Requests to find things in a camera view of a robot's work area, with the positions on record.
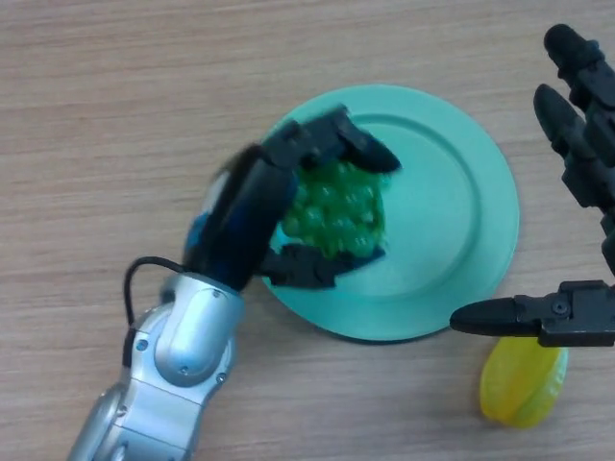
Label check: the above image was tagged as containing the green grapes bunch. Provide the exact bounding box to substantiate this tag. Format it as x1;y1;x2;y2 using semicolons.
278;160;393;260

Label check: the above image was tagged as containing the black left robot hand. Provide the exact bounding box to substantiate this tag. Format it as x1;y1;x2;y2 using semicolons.
184;104;403;292

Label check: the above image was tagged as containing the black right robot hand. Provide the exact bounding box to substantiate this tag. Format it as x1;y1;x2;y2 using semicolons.
449;24;615;349

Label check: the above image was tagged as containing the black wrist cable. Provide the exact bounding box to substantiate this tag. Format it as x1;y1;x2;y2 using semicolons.
121;256;182;369

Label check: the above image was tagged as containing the yellow starfruit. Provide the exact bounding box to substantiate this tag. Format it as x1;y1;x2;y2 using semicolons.
480;335;569;429

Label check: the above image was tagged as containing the green round plate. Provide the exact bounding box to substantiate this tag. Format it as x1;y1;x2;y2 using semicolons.
254;85;521;343

